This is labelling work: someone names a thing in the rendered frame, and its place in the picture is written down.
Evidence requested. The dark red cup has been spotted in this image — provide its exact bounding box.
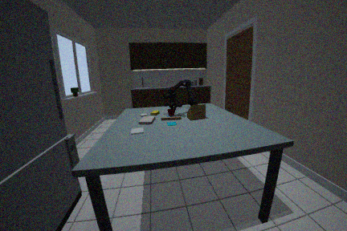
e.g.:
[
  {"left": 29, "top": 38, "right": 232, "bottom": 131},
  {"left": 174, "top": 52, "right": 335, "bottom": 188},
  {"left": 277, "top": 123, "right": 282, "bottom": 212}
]
[{"left": 168, "top": 108, "right": 174, "bottom": 116}]

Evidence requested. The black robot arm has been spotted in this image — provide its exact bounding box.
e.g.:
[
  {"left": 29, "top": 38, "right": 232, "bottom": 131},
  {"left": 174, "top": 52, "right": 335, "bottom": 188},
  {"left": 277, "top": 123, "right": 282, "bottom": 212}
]
[{"left": 163, "top": 79, "right": 198, "bottom": 107}]

